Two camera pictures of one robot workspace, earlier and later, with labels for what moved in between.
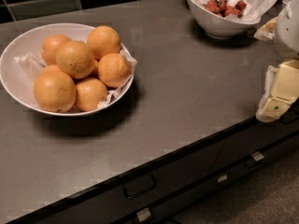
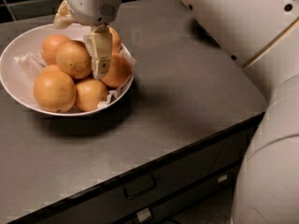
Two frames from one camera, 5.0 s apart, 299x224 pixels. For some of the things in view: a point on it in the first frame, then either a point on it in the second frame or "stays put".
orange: [76, 58] stays put
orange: [49, 47] stays put
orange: [54, 90] stays put
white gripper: [288, 32] → [90, 4]
